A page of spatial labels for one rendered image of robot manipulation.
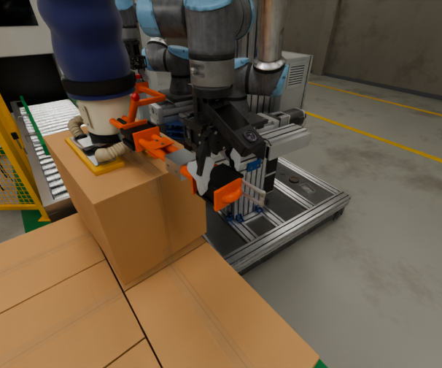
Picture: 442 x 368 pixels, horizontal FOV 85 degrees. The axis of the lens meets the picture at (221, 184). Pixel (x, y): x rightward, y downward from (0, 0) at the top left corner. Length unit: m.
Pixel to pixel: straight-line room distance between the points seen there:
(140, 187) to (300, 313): 1.21
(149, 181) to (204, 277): 0.47
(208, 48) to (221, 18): 0.04
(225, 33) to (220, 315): 0.85
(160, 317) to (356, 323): 1.14
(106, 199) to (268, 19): 0.72
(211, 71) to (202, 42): 0.04
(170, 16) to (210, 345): 0.89
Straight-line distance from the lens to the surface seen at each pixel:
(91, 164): 0.91
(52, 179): 1.90
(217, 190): 0.47
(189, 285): 1.03
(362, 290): 1.86
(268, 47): 0.93
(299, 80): 1.48
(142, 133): 0.74
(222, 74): 0.41
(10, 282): 1.32
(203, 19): 0.40
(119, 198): 0.78
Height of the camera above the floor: 1.42
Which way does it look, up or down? 36 degrees down
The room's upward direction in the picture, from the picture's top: straight up
